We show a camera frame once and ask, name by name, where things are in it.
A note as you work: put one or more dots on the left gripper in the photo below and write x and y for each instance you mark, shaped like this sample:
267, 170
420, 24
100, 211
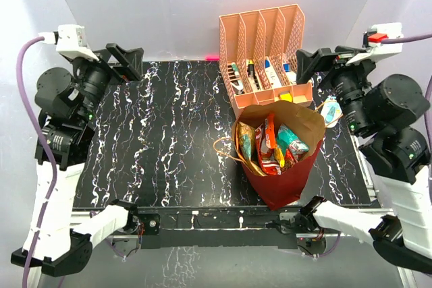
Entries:
130, 59

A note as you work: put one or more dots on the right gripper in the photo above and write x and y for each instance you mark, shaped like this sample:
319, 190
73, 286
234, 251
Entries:
320, 61

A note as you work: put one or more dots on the teal snack bag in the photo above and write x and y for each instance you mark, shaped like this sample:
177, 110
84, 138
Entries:
287, 140

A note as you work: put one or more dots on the red chips bag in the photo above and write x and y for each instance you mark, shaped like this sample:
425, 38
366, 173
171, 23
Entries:
265, 141

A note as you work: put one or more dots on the red brown paper bag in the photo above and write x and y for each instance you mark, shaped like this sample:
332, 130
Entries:
277, 145

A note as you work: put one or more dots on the Fox's fruits candy bag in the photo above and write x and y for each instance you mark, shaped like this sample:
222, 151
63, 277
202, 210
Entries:
284, 157

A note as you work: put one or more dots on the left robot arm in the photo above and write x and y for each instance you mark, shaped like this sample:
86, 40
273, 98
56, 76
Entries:
68, 100

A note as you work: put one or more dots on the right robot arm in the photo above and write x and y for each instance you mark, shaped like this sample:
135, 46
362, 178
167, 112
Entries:
383, 115

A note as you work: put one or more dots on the gold snack bag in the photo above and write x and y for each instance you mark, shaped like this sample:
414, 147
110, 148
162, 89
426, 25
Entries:
246, 141

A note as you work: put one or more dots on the yellow grey small box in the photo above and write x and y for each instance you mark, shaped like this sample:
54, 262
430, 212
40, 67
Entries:
286, 96

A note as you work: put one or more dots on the white blue box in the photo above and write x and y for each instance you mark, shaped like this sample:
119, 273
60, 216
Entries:
272, 74

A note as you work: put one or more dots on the light blue packaged item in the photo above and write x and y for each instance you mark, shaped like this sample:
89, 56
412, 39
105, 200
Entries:
331, 111

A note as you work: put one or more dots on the peach plastic file organizer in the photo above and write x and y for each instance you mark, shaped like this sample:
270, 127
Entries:
257, 56

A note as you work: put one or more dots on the black yellow marker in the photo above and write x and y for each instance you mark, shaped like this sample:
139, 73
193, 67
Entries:
251, 76

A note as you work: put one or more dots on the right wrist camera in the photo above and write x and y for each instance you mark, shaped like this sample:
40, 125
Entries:
375, 48

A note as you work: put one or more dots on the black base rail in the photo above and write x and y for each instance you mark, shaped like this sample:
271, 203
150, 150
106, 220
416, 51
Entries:
237, 226

